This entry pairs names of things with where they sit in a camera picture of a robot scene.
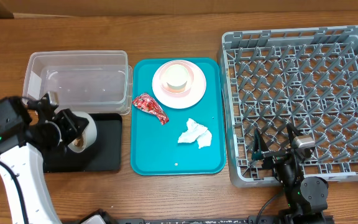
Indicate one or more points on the white pink plate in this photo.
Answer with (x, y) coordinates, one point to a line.
(181, 101)

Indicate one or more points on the clear plastic bin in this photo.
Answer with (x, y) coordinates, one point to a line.
(92, 81)

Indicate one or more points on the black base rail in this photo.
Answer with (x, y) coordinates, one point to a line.
(100, 216)

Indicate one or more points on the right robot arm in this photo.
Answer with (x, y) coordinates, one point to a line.
(306, 196)

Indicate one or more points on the grey metal bowl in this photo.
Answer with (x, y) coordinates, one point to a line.
(89, 135)

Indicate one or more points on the teal serving tray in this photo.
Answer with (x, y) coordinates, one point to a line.
(154, 146)

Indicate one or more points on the black tray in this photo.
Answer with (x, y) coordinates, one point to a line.
(103, 155)

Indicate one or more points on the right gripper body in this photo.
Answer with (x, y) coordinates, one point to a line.
(278, 154)

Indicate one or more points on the white napkin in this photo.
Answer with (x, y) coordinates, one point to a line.
(196, 132)

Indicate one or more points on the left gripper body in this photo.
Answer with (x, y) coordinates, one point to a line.
(50, 132)

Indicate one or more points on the red snack wrapper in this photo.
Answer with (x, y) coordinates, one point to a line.
(149, 105)

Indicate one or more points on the grey dishwasher rack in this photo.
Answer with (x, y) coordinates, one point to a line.
(307, 77)

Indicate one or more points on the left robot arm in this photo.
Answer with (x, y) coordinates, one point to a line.
(27, 129)

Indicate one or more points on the cream cup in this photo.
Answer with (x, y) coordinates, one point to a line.
(176, 77)

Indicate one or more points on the brown food piece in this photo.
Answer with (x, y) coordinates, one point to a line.
(78, 142)

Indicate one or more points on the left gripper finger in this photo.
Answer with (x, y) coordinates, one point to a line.
(73, 130)
(63, 116)

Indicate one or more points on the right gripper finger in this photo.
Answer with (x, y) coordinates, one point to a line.
(293, 133)
(259, 143)

